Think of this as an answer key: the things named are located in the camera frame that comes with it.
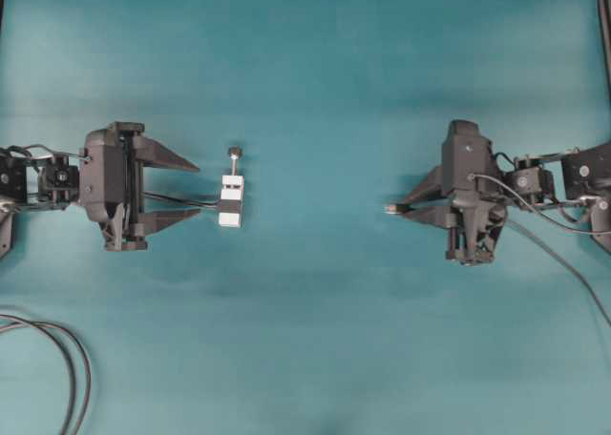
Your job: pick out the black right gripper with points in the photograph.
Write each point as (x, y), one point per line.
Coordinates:
(467, 179)

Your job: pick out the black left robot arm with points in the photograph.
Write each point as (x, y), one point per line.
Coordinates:
(49, 182)

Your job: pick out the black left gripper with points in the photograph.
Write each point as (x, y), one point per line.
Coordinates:
(111, 185)

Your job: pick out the black vertical frame post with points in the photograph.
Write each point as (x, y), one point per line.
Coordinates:
(603, 7)

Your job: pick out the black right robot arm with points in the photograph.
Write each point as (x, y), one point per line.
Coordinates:
(537, 183)

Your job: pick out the white black female connector block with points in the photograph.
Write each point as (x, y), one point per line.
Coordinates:
(232, 189)

